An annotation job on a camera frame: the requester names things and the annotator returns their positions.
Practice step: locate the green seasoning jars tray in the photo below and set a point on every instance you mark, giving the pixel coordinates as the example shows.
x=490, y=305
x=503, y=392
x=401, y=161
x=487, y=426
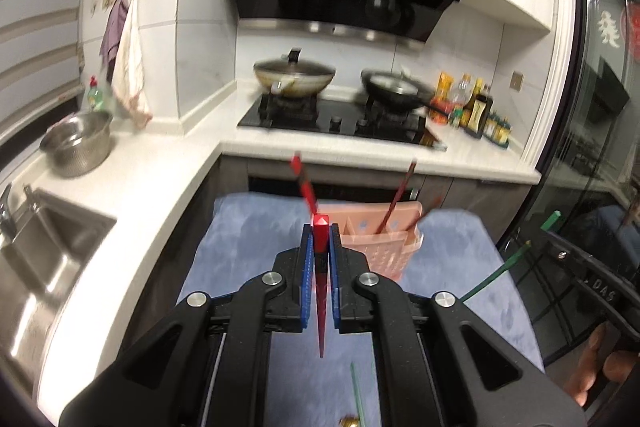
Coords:
x=497, y=130

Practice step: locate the stainless steel bowl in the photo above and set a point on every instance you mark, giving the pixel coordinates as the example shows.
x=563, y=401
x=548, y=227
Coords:
x=78, y=143

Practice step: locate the dark soy sauce bottle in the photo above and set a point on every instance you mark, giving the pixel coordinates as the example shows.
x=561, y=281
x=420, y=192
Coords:
x=480, y=112

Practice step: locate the chrome faucet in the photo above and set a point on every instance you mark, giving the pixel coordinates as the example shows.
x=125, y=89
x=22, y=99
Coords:
x=8, y=219

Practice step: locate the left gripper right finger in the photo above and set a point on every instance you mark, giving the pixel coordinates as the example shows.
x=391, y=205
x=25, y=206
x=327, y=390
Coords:
x=334, y=247

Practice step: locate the beige wok with lid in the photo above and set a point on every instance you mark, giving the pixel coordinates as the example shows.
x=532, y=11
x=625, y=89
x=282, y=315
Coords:
x=291, y=76

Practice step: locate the purple hanging cloth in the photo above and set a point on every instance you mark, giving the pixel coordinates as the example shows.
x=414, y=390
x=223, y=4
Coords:
x=112, y=34

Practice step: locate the green chopstick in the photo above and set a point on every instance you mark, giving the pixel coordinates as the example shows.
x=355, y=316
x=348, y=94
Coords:
x=505, y=267
x=361, y=409

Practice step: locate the stainless steel sink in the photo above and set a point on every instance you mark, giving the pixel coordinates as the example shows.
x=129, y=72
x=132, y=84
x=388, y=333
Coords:
x=40, y=266

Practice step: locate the bright red chopstick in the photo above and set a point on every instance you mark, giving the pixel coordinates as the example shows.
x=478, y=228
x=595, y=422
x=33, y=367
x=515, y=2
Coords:
x=320, y=225

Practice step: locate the dark red chopstick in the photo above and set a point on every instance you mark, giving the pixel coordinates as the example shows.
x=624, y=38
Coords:
x=401, y=189
x=435, y=203

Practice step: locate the black gas stove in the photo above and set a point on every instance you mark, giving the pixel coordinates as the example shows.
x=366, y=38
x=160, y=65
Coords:
x=367, y=121

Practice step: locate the clear oil bottle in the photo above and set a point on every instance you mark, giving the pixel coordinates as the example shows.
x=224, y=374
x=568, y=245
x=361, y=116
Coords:
x=459, y=96

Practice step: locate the right hand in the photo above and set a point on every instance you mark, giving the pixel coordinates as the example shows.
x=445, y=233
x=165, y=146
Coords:
x=616, y=367

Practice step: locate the green dish soap bottle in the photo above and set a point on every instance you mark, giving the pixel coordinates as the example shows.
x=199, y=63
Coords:
x=95, y=96

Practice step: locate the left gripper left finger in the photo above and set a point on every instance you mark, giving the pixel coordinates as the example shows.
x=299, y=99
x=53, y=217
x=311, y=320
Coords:
x=305, y=270

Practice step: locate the window blind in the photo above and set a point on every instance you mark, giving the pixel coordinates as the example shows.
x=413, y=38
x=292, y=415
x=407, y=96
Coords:
x=39, y=60

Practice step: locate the white hanging towel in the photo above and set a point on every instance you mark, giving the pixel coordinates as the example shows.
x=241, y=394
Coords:
x=128, y=72

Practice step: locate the black frying pan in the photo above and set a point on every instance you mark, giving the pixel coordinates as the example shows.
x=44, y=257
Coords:
x=398, y=94

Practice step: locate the pink plastic utensil basket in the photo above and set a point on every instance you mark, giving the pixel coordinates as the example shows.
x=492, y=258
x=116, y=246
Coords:
x=388, y=252

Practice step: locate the orange seasoning packet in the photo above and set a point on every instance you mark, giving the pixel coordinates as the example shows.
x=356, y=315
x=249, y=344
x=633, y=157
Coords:
x=440, y=105

